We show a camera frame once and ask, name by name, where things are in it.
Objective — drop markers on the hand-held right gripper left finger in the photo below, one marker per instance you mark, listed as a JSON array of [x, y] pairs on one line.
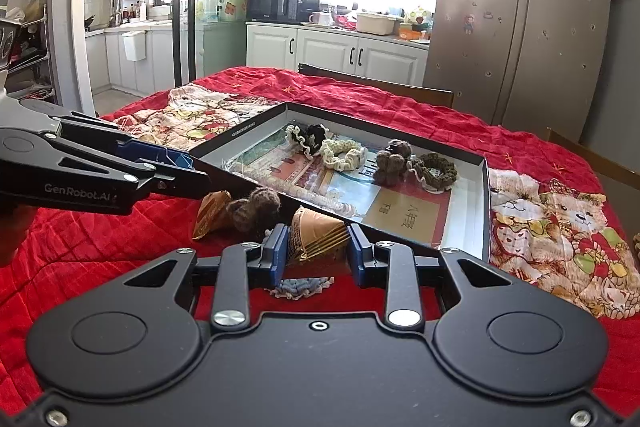
[[276, 257]]

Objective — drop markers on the black microwave oven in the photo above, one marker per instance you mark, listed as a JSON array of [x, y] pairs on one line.
[[272, 4]]

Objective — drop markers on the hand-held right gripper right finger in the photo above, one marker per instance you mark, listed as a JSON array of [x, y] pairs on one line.
[[360, 257]]

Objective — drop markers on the cream plastic basin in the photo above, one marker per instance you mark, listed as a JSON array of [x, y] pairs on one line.
[[377, 23]]

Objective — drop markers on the silver double-door refrigerator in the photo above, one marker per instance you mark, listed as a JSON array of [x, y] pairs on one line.
[[525, 32]]

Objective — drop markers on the white kitchen counter unit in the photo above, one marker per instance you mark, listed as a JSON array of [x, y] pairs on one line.
[[110, 57]]

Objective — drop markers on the cream crochet scrunchie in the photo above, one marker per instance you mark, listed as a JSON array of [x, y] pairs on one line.
[[345, 154]]

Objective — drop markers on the plush toy decoration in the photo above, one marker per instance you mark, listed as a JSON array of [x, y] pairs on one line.
[[419, 16]]

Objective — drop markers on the doll fridge magnet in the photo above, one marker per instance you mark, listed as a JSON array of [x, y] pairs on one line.
[[469, 23]]

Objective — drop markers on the black crochet scrunchie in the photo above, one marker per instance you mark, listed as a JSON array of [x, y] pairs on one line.
[[312, 134]]

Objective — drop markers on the white mug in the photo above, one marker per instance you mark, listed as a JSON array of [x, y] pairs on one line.
[[319, 19]]

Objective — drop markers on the light blue crochet scrunchie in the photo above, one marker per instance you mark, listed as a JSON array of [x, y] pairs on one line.
[[300, 286]]

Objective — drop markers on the red printed blanket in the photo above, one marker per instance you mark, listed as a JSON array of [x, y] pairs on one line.
[[500, 127]]

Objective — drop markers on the white sideboard cabinet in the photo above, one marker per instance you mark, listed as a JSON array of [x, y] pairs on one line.
[[325, 52]]

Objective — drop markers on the black shallow cardboard box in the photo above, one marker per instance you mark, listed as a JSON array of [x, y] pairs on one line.
[[470, 217]]

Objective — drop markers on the person's left hand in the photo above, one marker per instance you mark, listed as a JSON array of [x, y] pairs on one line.
[[12, 232]]

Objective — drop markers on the white hanging waste bin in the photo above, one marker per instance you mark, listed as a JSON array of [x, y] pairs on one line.
[[134, 46]]

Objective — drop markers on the blue binder clip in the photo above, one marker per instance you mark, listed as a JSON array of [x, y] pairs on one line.
[[176, 159]]

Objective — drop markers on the olive crochet scrunchie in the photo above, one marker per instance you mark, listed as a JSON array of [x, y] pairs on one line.
[[442, 164]]

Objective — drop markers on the orange food container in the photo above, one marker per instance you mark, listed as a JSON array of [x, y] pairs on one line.
[[414, 34]]

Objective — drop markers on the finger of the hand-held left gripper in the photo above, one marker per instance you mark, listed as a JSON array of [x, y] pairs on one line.
[[137, 149], [175, 184]]

